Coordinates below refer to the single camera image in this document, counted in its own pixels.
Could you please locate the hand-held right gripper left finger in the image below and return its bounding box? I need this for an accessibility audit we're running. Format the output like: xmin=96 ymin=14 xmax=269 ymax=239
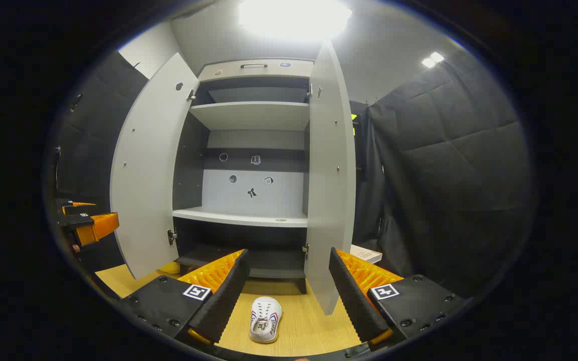
xmin=118 ymin=249 xmax=250 ymax=345

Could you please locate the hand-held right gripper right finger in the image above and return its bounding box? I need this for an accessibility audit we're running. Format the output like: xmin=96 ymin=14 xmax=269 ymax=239
xmin=329 ymin=247 xmax=468 ymax=351

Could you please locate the white shoe with yellow sole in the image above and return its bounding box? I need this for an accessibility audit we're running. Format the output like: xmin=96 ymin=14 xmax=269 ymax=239
xmin=248 ymin=296 xmax=283 ymax=344

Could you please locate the grey shoe cabinet door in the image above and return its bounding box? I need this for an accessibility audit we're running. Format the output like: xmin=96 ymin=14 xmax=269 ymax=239
xmin=303 ymin=40 xmax=357 ymax=315
xmin=110 ymin=52 xmax=200 ymax=280

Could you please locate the grey shoe cabinet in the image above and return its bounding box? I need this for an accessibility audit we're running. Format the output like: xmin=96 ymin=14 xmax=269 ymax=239
xmin=173 ymin=58 xmax=315 ymax=294

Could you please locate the white book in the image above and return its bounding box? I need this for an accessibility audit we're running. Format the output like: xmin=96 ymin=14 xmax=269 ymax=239
xmin=350 ymin=244 xmax=383 ymax=264

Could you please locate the small ceiling light panel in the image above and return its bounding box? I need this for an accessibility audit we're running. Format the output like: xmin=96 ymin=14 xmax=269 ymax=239
xmin=421 ymin=51 xmax=445 ymax=69

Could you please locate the large ceiling light panel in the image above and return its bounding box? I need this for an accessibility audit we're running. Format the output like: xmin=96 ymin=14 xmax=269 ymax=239
xmin=239 ymin=0 xmax=352 ymax=41

